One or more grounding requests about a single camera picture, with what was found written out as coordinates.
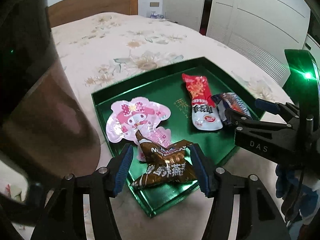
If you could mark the brown gold oat snack packet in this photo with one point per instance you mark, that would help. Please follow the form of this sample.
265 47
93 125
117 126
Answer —
165 164

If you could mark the red spicy strip snack packet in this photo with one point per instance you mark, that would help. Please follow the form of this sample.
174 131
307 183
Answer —
204 113

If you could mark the wooden nightstand with items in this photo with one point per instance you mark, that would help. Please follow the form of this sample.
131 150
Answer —
155 15

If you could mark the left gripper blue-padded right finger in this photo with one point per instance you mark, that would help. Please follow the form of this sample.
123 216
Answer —
259 217

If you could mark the brown black electric kettle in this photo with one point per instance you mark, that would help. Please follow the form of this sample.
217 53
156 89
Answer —
45 134

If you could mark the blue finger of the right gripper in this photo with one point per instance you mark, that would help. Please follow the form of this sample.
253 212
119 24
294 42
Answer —
246 123
277 108

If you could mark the white wardrobe doors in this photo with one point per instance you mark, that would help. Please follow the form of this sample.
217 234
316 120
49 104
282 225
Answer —
260 30

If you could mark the green-lit camera module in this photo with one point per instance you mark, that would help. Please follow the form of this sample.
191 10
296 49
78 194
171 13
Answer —
302 86

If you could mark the blue gloved hand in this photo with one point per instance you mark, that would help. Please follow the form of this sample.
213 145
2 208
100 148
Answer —
299 192

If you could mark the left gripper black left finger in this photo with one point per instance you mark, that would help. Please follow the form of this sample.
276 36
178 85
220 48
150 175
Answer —
63 216

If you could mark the green shallow tray box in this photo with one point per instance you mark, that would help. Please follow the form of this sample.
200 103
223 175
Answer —
165 85

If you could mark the pink cartoon character snack packet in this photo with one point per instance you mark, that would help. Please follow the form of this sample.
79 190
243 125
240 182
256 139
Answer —
139 114

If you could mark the wooden headboard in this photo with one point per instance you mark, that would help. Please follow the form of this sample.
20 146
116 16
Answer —
67 11

